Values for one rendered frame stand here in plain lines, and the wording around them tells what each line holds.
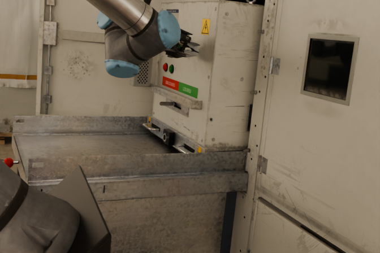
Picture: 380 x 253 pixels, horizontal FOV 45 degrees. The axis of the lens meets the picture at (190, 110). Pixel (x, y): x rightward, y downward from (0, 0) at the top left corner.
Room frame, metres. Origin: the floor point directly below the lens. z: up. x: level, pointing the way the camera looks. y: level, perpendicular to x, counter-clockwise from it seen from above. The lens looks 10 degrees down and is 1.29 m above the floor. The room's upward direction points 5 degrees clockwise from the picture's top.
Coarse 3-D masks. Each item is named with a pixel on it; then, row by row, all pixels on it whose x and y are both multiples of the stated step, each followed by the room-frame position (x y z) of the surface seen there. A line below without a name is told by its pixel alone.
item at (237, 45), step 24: (192, 0) 1.62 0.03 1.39; (216, 0) 1.47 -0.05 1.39; (240, 24) 1.48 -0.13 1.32; (216, 48) 1.45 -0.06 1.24; (240, 48) 1.49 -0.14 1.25; (216, 72) 1.45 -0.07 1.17; (240, 72) 1.49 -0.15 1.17; (216, 96) 1.46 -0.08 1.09; (240, 96) 1.50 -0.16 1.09; (216, 120) 1.46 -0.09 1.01; (240, 120) 1.50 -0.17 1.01; (216, 144) 1.47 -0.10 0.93; (240, 144) 1.51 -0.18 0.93
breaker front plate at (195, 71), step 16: (192, 16) 1.61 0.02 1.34; (208, 16) 1.51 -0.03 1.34; (192, 32) 1.60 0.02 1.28; (208, 48) 1.49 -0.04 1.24; (160, 64) 1.85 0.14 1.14; (176, 64) 1.70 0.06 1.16; (192, 64) 1.58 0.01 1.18; (208, 64) 1.48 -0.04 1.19; (160, 80) 1.84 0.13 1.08; (176, 80) 1.69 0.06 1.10; (192, 80) 1.57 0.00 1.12; (208, 80) 1.47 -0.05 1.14; (160, 96) 1.82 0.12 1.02; (208, 96) 1.46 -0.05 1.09; (160, 112) 1.81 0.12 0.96; (176, 112) 1.67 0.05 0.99; (192, 112) 1.55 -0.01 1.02; (176, 128) 1.66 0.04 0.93; (192, 128) 1.54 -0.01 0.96
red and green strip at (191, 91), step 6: (168, 78) 1.76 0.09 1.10; (162, 84) 1.81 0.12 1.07; (168, 84) 1.76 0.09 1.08; (174, 84) 1.70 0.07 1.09; (180, 84) 1.65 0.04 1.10; (186, 84) 1.61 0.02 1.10; (180, 90) 1.65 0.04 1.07; (186, 90) 1.61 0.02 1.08; (192, 90) 1.56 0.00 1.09; (192, 96) 1.56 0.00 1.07
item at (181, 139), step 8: (152, 120) 1.85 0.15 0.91; (160, 128) 1.77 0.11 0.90; (168, 128) 1.70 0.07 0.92; (160, 136) 1.76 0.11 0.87; (176, 136) 1.62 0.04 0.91; (184, 136) 1.57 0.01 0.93; (176, 144) 1.61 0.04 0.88; (184, 144) 1.56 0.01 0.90; (192, 144) 1.50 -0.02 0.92; (192, 152) 1.50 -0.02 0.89
